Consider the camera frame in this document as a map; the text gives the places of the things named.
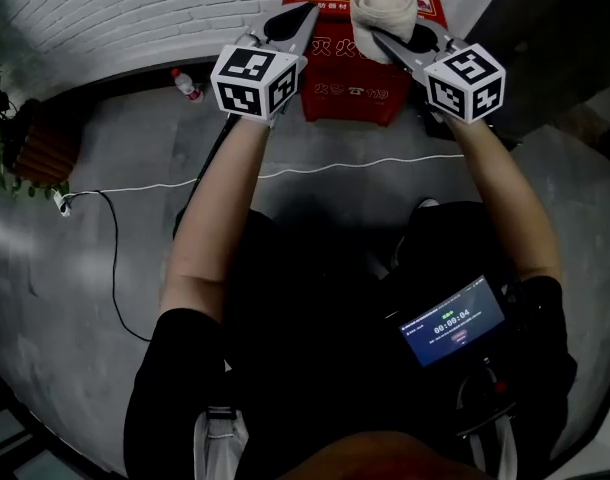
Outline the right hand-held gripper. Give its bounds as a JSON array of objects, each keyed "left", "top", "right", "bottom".
[{"left": 373, "top": 21, "right": 507, "bottom": 125}]

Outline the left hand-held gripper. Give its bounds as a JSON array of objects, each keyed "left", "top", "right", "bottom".
[{"left": 210, "top": 3, "right": 320, "bottom": 128}]

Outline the white towel cloth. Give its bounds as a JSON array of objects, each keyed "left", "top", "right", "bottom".
[{"left": 348, "top": 0, "right": 417, "bottom": 65}]

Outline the red fire extinguisher box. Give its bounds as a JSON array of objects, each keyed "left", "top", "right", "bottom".
[{"left": 282, "top": 0, "right": 447, "bottom": 129}]

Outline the person's right forearm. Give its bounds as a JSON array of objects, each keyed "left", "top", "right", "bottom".
[{"left": 442, "top": 115, "right": 564, "bottom": 284}]

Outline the person's left forearm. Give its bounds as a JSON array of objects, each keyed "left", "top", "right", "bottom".
[{"left": 158, "top": 115, "right": 276, "bottom": 325}]

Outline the clear plastic bottle red cap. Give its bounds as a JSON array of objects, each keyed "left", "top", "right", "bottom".
[{"left": 170, "top": 67, "right": 205, "bottom": 104}]

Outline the brown slatted wooden planter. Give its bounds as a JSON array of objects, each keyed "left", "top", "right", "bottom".
[{"left": 12, "top": 98, "right": 81, "bottom": 187}]

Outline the chest-worn screen device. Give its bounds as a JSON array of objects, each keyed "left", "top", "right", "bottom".
[{"left": 384, "top": 273, "right": 524, "bottom": 369}]

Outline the white power strip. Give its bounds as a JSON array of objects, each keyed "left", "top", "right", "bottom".
[{"left": 52, "top": 191, "right": 74, "bottom": 218}]

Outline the person's black clothing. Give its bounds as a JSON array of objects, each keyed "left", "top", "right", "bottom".
[{"left": 122, "top": 200, "right": 579, "bottom": 480}]

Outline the black framed glass door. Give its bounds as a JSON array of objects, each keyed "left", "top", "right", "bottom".
[{"left": 0, "top": 367, "right": 51, "bottom": 480}]

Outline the thin white cable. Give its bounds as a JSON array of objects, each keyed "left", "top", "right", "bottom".
[{"left": 64, "top": 153, "right": 465, "bottom": 200}]

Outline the thin black cable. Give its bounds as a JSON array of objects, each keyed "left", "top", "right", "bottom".
[{"left": 72, "top": 190, "right": 152, "bottom": 343}]

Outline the white shoulder strap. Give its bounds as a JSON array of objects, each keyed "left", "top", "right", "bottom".
[
  {"left": 464, "top": 407, "right": 519, "bottom": 480},
  {"left": 192, "top": 405, "right": 249, "bottom": 480}
]

